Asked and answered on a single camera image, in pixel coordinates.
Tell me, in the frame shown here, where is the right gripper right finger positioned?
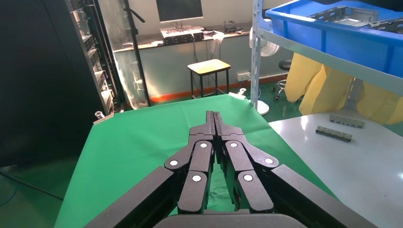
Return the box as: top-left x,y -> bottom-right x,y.
214,112 -> 280,214

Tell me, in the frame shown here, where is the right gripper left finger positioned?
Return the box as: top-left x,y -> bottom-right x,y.
164,111 -> 216,215

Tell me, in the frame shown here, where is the sheet metal bracket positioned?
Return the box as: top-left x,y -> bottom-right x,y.
310,5 -> 380,28
368,17 -> 403,34

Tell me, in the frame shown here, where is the green table cloth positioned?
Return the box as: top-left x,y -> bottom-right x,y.
53,94 -> 336,228

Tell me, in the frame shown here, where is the gray metal connector strip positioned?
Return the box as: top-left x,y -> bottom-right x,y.
329,114 -> 366,129
315,125 -> 353,143

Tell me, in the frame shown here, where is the yellow top square stool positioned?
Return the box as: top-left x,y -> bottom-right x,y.
187,58 -> 231,99

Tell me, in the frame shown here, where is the yellow plastic bag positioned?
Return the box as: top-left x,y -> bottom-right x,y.
285,53 -> 403,125

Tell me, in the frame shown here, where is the black swivel stool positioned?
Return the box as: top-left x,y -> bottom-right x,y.
271,59 -> 293,102

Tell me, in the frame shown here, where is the white standing fan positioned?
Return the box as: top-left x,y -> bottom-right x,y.
249,27 -> 280,116

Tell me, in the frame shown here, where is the white metal shelf rack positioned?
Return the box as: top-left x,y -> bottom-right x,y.
250,0 -> 403,109

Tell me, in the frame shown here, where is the white hanging cloth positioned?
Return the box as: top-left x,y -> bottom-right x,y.
204,30 -> 226,57

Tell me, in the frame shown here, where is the long workbench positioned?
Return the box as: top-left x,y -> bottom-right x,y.
113,23 -> 252,53

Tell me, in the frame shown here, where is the black stand pole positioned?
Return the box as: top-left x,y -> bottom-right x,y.
123,0 -> 151,108

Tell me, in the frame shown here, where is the black electronics box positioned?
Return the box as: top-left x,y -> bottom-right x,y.
160,26 -> 205,45

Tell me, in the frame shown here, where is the black server rack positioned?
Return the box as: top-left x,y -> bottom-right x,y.
64,0 -> 126,115

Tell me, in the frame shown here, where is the blue plastic tray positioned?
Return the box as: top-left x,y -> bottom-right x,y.
265,0 -> 403,79

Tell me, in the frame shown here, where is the black floor cable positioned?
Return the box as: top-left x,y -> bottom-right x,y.
0,170 -> 64,202

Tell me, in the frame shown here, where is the black wall screen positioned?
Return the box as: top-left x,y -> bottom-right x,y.
155,0 -> 204,23

